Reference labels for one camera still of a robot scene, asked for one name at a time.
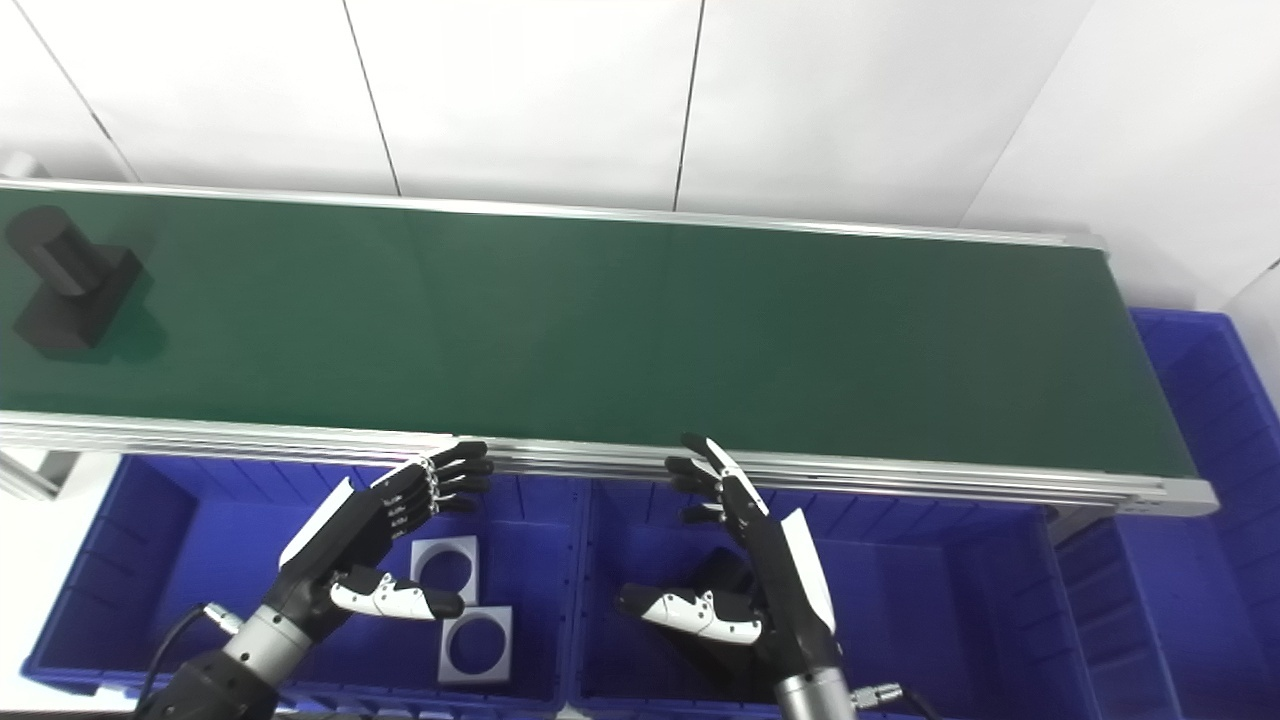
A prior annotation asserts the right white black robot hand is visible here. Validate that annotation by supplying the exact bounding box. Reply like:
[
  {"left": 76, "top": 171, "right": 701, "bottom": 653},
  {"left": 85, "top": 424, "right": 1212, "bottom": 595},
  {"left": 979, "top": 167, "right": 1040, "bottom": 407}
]
[{"left": 615, "top": 432, "right": 846, "bottom": 683}]

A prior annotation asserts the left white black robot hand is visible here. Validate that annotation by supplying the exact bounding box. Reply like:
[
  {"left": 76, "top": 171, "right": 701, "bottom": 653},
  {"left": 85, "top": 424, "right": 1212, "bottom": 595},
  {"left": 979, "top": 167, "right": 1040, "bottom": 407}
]
[{"left": 262, "top": 440, "right": 496, "bottom": 641}]

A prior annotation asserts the blue plastic bin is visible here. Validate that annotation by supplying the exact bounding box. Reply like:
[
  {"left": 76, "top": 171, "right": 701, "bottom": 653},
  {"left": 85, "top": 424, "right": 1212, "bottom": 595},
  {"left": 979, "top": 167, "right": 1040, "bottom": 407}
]
[
  {"left": 1055, "top": 308, "right": 1280, "bottom": 720},
  {"left": 570, "top": 478, "right": 1181, "bottom": 720},
  {"left": 20, "top": 455, "right": 591, "bottom": 713}
]

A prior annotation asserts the green conveyor belt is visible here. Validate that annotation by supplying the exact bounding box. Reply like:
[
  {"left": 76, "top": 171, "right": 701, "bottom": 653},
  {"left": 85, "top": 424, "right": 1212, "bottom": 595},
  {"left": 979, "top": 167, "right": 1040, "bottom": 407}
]
[{"left": 0, "top": 178, "right": 1221, "bottom": 518}]

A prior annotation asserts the aluminium conveyor support leg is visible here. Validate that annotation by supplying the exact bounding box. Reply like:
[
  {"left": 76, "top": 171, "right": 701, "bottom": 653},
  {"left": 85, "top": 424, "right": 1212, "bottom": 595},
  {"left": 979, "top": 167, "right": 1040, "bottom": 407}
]
[{"left": 0, "top": 450, "right": 81, "bottom": 501}]

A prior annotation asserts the grey square plate with hole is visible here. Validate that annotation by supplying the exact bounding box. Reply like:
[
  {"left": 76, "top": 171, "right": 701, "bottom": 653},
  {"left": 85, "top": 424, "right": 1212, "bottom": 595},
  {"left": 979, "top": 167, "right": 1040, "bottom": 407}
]
[
  {"left": 437, "top": 605, "right": 514, "bottom": 685},
  {"left": 410, "top": 536, "right": 481, "bottom": 607}
]

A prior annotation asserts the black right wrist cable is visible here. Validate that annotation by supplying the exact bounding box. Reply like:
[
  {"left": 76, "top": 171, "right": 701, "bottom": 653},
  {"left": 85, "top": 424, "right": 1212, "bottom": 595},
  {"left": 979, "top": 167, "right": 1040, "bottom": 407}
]
[{"left": 850, "top": 683, "right": 943, "bottom": 720}]

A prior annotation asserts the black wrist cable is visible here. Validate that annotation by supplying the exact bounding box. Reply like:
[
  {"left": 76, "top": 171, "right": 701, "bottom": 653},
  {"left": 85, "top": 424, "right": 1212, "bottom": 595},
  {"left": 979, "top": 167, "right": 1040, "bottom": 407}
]
[
  {"left": 850, "top": 683, "right": 943, "bottom": 720},
  {"left": 135, "top": 602, "right": 243, "bottom": 716}
]

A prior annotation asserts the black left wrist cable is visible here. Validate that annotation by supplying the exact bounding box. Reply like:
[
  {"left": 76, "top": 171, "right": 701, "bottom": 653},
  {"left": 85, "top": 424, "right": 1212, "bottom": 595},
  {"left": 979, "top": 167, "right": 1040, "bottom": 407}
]
[{"left": 135, "top": 602, "right": 243, "bottom": 716}]

